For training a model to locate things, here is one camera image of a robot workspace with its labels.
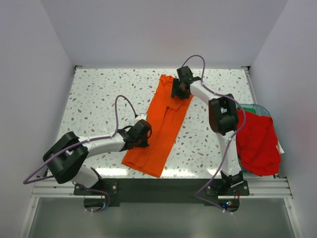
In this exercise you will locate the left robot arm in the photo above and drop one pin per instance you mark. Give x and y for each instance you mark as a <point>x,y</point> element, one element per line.
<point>66,158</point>

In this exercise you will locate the orange t shirt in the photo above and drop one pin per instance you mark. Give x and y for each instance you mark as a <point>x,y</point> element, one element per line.
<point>166,115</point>

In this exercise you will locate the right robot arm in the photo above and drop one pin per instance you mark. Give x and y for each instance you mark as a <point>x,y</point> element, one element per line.
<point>223,120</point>

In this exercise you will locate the red t shirt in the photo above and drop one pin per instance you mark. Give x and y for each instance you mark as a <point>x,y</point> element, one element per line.
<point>257,144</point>

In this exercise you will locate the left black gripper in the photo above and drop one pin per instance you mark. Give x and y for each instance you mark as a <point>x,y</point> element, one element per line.
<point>144,144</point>

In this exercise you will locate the clear blue plastic bin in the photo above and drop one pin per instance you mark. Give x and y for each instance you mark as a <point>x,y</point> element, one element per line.
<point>261,111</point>

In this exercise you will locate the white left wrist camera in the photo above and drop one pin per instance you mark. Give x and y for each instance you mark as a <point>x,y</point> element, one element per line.
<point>141,116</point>

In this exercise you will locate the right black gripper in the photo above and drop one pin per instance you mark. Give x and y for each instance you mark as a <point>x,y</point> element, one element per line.
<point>175,91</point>

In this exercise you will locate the white paper sheet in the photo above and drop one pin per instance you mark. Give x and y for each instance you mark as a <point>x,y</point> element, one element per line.
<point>281,151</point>

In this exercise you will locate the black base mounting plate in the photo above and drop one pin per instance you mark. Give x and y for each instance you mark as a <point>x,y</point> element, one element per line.
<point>116,191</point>

